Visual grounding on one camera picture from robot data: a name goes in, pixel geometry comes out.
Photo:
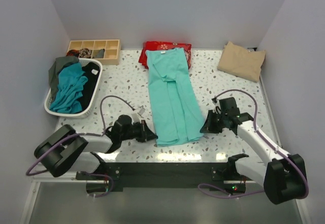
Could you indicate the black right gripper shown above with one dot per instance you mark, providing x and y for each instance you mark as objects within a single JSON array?
[{"x": 207, "y": 127}]

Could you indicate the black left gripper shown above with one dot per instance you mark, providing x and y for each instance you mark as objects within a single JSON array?
[{"x": 145, "y": 134}]

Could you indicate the mint green t shirt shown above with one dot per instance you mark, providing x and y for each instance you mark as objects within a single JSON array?
[{"x": 176, "y": 114}]

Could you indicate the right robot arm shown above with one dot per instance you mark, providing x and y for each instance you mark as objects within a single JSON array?
[{"x": 281, "y": 175}]

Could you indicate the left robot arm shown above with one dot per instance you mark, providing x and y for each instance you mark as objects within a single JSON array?
[{"x": 66, "y": 150}]

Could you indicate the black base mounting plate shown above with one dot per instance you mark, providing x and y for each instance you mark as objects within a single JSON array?
[{"x": 163, "y": 175}]

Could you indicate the white plastic laundry basket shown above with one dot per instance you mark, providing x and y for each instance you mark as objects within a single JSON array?
[{"x": 85, "y": 113}]

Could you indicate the beige folded t shirt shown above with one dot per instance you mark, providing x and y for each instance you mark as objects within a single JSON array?
[{"x": 241, "y": 62}]

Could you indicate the black garment with label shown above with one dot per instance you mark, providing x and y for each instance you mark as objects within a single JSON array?
[{"x": 91, "y": 72}]

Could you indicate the red folded cartoon blanket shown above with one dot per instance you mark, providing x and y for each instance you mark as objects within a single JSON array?
[{"x": 157, "y": 45}]

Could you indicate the wooden compartment organizer box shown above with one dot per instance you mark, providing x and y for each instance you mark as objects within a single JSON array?
[{"x": 112, "y": 49}]

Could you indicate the teal t shirt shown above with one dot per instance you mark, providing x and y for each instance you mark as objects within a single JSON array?
[{"x": 70, "y": 86}]

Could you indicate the grey sock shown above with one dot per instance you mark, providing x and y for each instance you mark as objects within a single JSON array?
[{"x": 98, "y": 54}]

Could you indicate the pink brown patterned sock roll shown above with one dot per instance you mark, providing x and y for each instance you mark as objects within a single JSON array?
[{"x": 85, "y": 53}]

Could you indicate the red black patterned sock roll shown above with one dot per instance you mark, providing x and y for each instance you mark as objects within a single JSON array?
[{"x": 73, "y": 52}]

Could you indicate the dark grey t shirt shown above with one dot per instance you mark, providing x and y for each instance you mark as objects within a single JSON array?
[{"x": 59, "y": 64}]

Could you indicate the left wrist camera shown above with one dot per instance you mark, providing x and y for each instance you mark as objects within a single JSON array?
[{"x": 137, "y": 114}]

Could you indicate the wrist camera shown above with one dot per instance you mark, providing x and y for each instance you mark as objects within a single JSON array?
[
  {"x": 216, "y": 109},
  {"x": 137, "y": 114}
]

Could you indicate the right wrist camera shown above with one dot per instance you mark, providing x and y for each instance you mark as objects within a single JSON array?
[{"x": 216, "y": 109}]

